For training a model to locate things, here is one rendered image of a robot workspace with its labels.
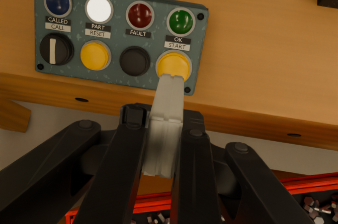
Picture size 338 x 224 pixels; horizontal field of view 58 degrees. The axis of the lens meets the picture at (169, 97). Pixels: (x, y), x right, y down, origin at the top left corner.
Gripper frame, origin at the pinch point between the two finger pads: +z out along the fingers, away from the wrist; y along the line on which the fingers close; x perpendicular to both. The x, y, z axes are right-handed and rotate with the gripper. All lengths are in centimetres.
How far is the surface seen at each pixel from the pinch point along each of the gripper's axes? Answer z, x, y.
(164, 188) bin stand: 15.3, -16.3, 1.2
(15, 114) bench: 79, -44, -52
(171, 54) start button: 10.4, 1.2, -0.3
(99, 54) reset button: 10.0, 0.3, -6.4
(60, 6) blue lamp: 10.8, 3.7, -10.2
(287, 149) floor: 91, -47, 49
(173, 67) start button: 10.0, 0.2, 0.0
